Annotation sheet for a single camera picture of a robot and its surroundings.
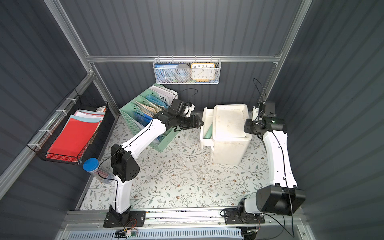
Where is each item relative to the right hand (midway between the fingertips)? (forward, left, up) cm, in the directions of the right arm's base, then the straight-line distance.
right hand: (254, 127), depth 76 cm
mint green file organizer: (+4, +62, -2) cm, 63 cm away
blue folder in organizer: (+11, +62, -7) cm, 63 cm away
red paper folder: (-9, +90, +1) cm, 90 cm away
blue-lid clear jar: (-19, +80, -8) cm, 82 cm away
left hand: (+6, +29, -3) cm, 29 cm away
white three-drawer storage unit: (-7, +13, -4) cm, 15 cm away
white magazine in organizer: (+29, +49, -1) cm, 57 cm away
